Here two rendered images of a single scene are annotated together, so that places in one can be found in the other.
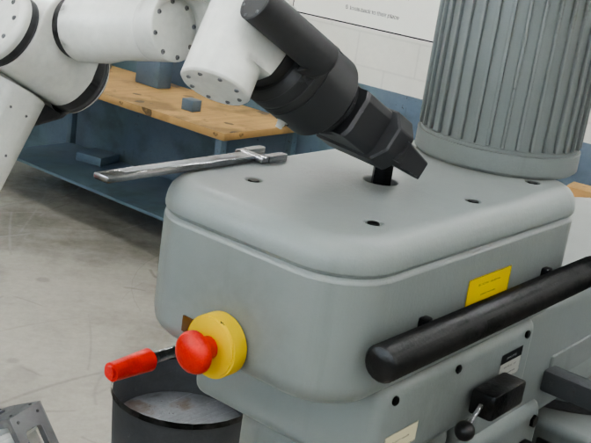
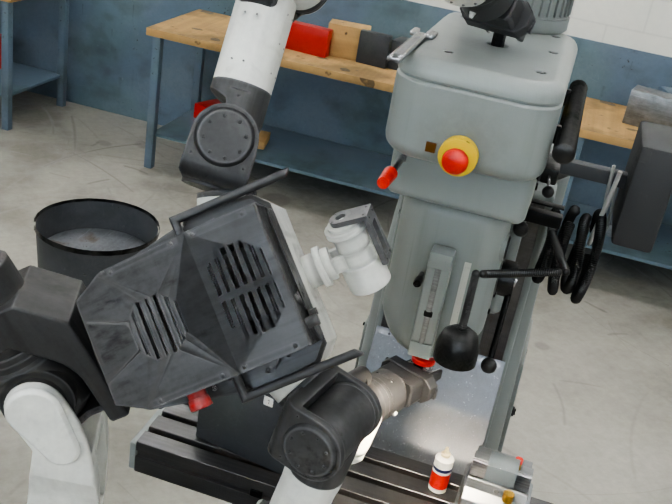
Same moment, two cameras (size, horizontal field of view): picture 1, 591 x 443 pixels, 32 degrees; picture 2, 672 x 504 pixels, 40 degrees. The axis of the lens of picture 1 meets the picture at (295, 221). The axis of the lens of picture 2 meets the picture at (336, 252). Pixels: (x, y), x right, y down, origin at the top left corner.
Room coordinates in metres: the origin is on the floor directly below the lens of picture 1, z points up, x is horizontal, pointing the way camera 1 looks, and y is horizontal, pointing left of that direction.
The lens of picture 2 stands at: (-0.29, 0.75, 2.20)
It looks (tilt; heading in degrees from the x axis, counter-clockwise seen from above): 25 degrees down; 336
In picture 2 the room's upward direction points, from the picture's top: 10 degrees clockwise
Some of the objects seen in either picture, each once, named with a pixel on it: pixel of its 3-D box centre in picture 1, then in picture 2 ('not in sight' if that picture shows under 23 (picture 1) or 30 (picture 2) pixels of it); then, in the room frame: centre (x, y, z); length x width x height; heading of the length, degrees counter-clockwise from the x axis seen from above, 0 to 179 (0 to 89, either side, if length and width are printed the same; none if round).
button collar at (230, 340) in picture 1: (216, 344); (458, 156); (0.86, 0.06, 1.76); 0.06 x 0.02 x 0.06; 53
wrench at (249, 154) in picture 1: (194, 163); (410, 44); (0.99, 0.11, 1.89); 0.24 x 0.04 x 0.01; 143
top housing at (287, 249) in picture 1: (376, 249); (487, 88); (1.06, -0.09, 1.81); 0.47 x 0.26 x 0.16; 143
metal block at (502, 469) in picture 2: not in sight; (501, 474); (0.92, -0.25, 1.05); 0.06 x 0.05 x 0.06; 52
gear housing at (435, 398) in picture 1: (372, 352); (474, 154); (1.08, -0.11, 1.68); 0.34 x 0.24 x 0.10; 143
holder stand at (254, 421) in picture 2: not in sight; (258, 404); (1.24, 0.18, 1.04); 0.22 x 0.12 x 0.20; 45
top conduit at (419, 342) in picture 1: (500, 308); (569, 116); (0.99, -0.22, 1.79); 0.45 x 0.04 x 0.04; 143
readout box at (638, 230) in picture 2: not in sight; (648, 185); (1.09, -0.53, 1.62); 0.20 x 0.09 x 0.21; 143
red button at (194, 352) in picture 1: (198, 351); (455, 160); (0.84, 0.07, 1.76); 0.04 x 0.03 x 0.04; 53
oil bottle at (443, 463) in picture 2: not in sight; (442, 467); (1.03, -0.18, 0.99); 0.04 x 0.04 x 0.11
